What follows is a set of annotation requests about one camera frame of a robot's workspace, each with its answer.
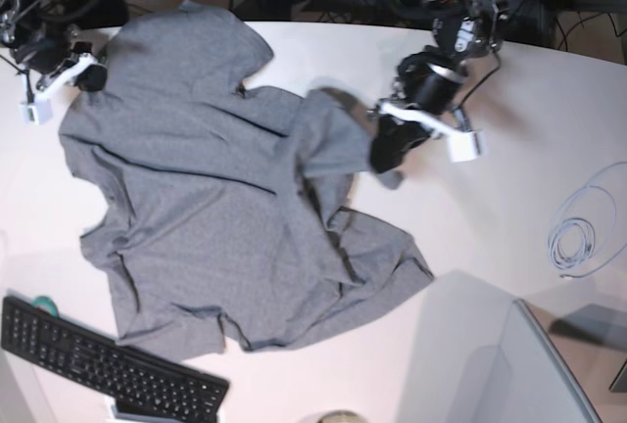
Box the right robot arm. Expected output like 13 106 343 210
1 0 129 105

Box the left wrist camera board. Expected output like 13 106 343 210
447 131 486 163

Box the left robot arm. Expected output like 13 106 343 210
369 0 508 173

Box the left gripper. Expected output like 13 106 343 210
369 50 473 173

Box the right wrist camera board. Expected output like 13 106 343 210
21 100 53 125

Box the round tan lid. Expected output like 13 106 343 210
316 409 366 423

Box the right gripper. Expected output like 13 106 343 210
10 38 108 100

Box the grey monitor edge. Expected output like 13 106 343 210
504 300 601 422

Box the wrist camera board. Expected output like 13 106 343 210
447 131 486 163
21 100 53 125

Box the green tape roll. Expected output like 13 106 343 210
31 296 59 317

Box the coiled white cable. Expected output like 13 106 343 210
546 161 627 281

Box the black keyboard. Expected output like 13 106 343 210
1 296 229 422

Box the grey t-shirt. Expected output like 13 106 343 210
59 6 433 361

